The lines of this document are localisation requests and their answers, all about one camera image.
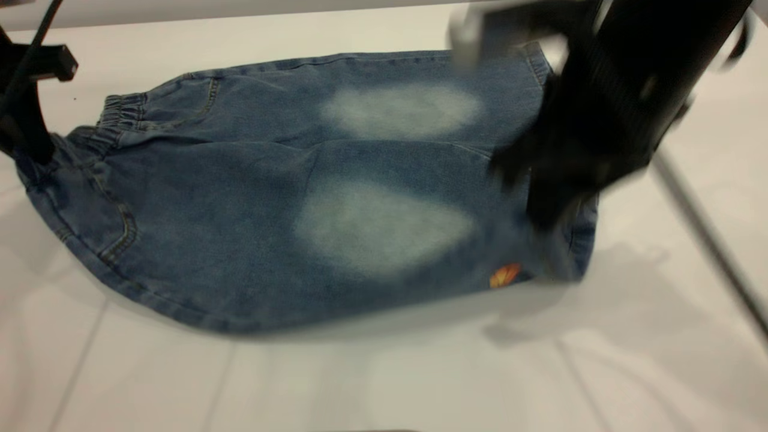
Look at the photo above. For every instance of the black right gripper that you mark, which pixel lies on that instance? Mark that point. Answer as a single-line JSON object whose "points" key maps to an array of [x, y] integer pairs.
{"points": [[600, 132]]}

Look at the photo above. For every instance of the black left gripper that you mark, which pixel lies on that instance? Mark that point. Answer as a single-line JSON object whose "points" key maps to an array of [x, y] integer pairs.
{"points": [[57, 63]]}

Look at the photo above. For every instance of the blue denim printed pants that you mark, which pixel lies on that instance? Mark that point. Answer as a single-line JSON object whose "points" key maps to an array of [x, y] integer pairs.
{"points": [[240, 210]]}

